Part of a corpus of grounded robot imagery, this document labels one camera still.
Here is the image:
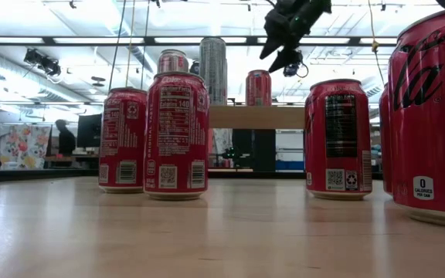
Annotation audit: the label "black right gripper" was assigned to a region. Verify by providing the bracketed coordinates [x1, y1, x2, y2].
[260, 0, 332, 73]

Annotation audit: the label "red Coca-Cola can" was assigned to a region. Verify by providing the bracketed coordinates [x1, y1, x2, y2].
[378, 83, 393, 195]
[245, 69, 273, 107]
[97, 86, 148, 194]
[143, 71, 211, 201]

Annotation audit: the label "tall silver can black lid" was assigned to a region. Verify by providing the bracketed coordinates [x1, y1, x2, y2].
[199, 36, 229, 107]

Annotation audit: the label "red Coke Zero can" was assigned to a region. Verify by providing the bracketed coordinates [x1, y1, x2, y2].
[304, 79, 374, 201]
[387, 4, 445, 229]

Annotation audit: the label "silver Diet Coke can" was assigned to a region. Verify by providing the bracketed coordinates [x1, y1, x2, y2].
[157, 49, 190, 75]

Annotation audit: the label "wooden shelf black metal legs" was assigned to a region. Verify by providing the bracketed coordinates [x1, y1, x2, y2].
[208, 97, 307, 131]

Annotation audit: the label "black cabinet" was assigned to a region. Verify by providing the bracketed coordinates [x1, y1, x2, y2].
[232, 129, 277, 173]

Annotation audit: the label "white patterned cloth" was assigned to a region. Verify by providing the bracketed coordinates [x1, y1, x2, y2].
[211, 128, 234, 155]

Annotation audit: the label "blue storage bin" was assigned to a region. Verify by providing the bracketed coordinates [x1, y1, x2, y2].
[275, 160, 306, 171]

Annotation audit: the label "black monitor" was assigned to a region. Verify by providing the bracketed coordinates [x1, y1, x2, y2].
[76, 113, 103, 148]

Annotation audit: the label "black ceiling spotlight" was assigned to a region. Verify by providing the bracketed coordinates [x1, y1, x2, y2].
[23, 48, 63, 78]

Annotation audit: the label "floral cloth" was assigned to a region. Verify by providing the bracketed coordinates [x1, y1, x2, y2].
[0, 123, 53, 171]

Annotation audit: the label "yellow knotted rope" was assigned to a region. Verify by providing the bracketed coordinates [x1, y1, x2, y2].
[367, 0, 386, 86]

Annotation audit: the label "black hanging cable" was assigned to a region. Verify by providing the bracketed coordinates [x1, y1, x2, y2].
[140, 0, 150, 90]
[107, 0, 127, 93]

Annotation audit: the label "black extrusion table frame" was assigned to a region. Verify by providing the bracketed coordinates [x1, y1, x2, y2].
[0, 168, 386, 182]

